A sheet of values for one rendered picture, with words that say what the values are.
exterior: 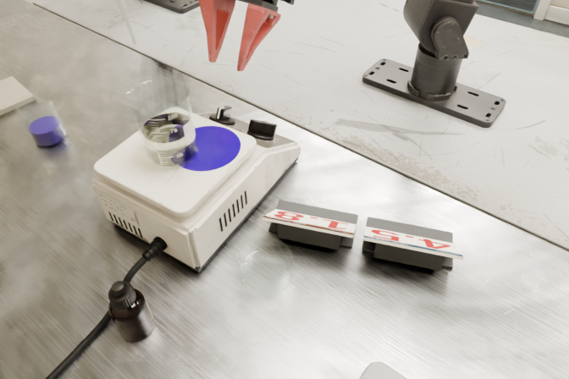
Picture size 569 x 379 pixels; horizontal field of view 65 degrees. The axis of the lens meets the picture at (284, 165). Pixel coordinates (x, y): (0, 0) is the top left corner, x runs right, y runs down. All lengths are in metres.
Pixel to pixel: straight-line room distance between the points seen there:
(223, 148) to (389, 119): 0.27
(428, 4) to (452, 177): 0.21
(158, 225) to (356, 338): 0.21
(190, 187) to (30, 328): 0.19
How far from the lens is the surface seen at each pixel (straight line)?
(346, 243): 0.47
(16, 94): 0.78
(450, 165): 0.59
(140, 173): 0.44
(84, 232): 0.53
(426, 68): 0.66
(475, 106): 0.68
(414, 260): 0.46
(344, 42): 0.82
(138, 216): 0.45
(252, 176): 0.46
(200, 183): 0.42
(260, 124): 0.52
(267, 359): 0.41
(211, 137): 0.47
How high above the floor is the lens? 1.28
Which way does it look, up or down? 43 degrees down
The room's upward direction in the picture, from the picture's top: 1 degrees counter-clockwise
